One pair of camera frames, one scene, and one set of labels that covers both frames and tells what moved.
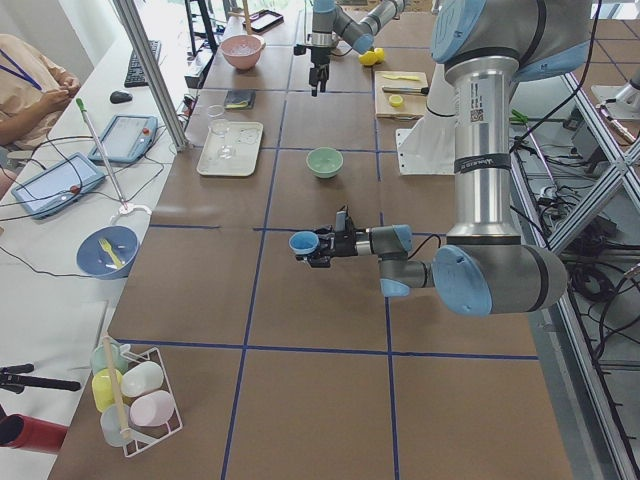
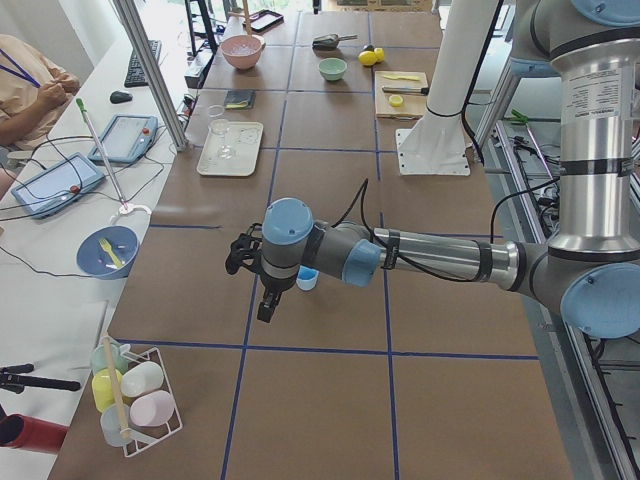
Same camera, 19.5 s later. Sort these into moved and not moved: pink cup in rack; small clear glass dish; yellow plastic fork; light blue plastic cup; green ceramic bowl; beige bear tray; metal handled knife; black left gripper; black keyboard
Moved: light blue plastic cup; black left gripper; green ceramic bowl
Not moved: small clear glass dish; beige bear tray; black keyboard; pink cup in rack; yellow plastic fork; metal handled knife
